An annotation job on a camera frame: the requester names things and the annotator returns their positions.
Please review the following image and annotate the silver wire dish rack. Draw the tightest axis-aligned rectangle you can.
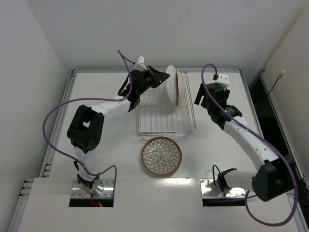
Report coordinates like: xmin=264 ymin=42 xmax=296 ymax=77
xmin=135 ymin=71 xmax=196 ymax=139

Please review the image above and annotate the white plate with brown rim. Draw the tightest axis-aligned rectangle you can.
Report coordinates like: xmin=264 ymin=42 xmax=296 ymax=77
xmin=177 ymin=70 xmax=185 ymax=106

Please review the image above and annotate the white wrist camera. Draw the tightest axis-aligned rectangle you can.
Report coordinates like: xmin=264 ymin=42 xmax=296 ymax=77
xmin=134 ymin=56 xmax=147 ymax=72
xmin=213 ymin=73 xmax=230 ymax=87

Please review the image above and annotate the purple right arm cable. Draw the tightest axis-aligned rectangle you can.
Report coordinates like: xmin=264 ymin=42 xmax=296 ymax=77
xmin=201 ymin=63 xmax=299 ymax=227

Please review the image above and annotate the white plate with orange sunburst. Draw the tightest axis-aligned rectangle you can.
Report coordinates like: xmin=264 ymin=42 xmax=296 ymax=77
xmin=166 ymin=65 xmax=178 ymax=104

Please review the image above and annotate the right steel base plate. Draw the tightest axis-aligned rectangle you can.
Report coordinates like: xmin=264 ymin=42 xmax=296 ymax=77
xmin=200 ymin=179 xmax=245 ymax=200

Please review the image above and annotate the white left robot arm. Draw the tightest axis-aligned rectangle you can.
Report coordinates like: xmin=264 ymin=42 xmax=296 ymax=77
xmin=67 ymin=66 xmax=170 ymax=192

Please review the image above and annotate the aluminium table edge rail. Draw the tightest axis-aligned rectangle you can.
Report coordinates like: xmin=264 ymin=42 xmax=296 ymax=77
xmin=7 ymin=69 xmax=77 ymax=232

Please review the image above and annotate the steel base plate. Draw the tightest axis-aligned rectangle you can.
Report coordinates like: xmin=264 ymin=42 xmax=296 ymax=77
xmin=200 ymin=179 xmax=245 ymax=200
xmin=70 ymin=179 xmax=114 ymax=199

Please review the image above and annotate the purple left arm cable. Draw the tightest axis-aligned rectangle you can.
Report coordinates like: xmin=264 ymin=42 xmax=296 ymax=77
xmin=42 ymin=49 xmax=145 ymax=187

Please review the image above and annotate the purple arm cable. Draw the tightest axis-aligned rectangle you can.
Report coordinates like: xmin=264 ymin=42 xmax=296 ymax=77
xmin=201 ymin=63 xmax=299 ymax=227
xmin=42 ymin=49 xmax=145 ymax=187

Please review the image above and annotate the left steel base plate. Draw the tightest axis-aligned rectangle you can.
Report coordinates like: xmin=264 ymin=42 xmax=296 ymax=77
xmin=70 ymin=179 xmax=114 ymax=199

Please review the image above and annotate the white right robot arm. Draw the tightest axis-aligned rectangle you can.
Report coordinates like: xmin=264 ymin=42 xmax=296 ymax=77
xmin=195 ymin=83 xmax=297 ymax=202

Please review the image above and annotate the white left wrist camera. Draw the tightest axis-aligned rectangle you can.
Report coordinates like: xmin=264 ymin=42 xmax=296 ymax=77
xmin=134 ymin=56 xmax=147 ymax=72

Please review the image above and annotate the floral plate with orange rim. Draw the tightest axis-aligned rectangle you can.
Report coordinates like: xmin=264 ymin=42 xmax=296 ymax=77
xmin=140 ymin=136 xmax=183 ymax=176

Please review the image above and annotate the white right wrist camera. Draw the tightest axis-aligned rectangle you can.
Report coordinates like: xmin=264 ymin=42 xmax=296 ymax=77
xmin=213 ymin=73 xmax=230 ymax=87

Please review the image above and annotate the black cable with white plug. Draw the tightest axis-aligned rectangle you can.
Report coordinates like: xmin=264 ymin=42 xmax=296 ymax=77
xmin=255 ymin=70 xmax=286 ymax=114

